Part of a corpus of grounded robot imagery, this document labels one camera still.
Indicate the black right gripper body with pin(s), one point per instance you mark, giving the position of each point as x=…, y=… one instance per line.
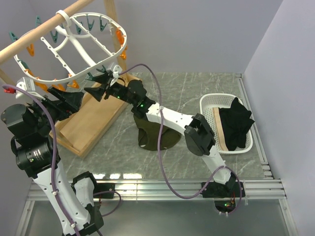
x=118, y=92

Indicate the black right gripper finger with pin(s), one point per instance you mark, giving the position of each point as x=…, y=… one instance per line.
x=104, y=78
x=97, y=92

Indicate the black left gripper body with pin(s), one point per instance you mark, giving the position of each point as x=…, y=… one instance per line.
x=60, y=110

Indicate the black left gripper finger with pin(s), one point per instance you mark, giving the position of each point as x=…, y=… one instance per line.
x=71, y=101
x=59, y=94

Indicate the olive green underwear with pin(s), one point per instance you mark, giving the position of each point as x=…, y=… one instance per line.
x=148, y=133

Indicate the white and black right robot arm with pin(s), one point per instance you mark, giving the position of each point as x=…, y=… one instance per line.
x=198, y=134

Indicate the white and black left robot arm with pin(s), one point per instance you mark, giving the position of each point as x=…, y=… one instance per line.
x=35, y=148

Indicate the orange clothes peg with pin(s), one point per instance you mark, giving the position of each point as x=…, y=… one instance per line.
x=44, y=87
x=73, y=84
x=123, y=54
x=59, y=87
x=120, y=37
x=29, y=72
x=30, y=50

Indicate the teal clothes peg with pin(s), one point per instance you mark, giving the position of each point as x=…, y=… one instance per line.
x=13, y=37
x=54, y=36
x=101, y=25
x=90, y=77
x=24, y=64
x=78, y=27
x=102, y=70
x=38, y=21
x=90, y=23

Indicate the wooden drying rack stand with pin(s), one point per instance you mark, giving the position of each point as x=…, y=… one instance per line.
x=81, y=131

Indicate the white plastic laundry basket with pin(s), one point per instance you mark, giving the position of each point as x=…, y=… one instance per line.
x=221, y=100

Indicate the beige garment in basket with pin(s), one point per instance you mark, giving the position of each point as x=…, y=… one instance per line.
x=220, y=132

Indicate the black garment in basket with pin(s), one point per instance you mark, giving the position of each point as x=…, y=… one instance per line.
x=236, y=122

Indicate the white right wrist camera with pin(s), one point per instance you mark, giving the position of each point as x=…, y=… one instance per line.
x=116, y=70

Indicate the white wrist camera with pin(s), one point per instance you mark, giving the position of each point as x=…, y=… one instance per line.
x=116, y=70
x=27, y=84

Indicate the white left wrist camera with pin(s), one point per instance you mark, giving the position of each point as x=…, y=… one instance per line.
x=27, y=84

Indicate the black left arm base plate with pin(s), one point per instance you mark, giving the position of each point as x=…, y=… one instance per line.
x=104, y=190

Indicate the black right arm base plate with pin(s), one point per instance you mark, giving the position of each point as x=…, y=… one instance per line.
x=216, y=190

